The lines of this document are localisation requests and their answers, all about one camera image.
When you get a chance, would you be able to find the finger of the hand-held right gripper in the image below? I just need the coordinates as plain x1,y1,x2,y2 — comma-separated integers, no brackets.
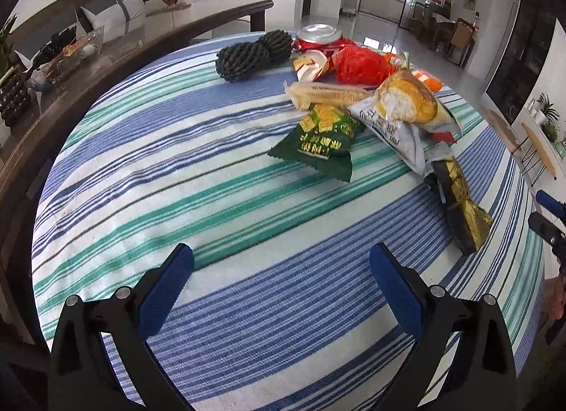
528,212,566,258
536,190,566,222

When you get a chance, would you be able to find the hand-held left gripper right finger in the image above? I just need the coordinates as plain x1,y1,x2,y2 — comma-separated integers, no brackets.
370,242,518,411

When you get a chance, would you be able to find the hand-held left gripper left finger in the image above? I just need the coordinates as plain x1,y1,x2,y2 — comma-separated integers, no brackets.
51,243,195,411

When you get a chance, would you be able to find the black gold foil wrapper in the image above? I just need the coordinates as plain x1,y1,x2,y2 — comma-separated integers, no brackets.
423,156,494,255

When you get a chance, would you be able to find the white bread packet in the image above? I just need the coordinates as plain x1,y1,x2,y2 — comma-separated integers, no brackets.
348,70,463,175

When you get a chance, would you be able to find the green snack packet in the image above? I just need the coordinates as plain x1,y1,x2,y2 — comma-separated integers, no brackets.
268,103,366,183

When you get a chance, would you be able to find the orange snack wrapper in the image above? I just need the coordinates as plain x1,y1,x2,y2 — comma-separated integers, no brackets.
384,52,443,92

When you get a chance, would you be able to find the clear beige biscuit wrapper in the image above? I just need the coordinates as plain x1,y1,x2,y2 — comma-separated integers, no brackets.
284,81,377,112

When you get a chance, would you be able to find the red plastic bag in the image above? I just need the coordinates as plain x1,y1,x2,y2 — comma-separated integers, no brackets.
331,45,395,87

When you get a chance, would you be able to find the oval wooden side table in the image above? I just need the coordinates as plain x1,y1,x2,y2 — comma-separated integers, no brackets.
513,121,559,186

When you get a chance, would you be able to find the round wooden side table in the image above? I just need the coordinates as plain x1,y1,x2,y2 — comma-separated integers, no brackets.
479,106,523,156

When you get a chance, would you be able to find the small potted plant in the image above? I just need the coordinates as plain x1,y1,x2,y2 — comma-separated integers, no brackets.
532,93,560,128

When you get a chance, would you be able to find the blue green striped tablecloth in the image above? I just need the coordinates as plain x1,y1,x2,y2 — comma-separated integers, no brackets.
32,31,545,411

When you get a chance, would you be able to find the wooden dining chair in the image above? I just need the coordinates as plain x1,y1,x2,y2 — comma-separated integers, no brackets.
446,17,477,68

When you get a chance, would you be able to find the red white paper cup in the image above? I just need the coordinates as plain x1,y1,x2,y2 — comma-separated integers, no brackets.
292,50,333,83

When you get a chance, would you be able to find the black textured vase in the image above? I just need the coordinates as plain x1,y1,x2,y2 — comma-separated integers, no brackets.
0,70,33,127

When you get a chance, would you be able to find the glass fruit bowl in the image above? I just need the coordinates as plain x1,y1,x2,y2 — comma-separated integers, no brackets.
35,25,107,82

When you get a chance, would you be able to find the crushed red drink can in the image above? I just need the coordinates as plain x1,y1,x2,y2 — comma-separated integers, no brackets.
295,23,355,56

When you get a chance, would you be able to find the white grey cushion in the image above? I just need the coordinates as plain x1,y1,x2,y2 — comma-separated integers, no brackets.
81,0,148,37

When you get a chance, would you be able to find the green potted plant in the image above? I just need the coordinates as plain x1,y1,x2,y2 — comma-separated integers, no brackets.
0,13,21,80

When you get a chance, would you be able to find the dark wooden sofa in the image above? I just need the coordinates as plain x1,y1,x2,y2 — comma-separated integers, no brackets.
9,0,133,64

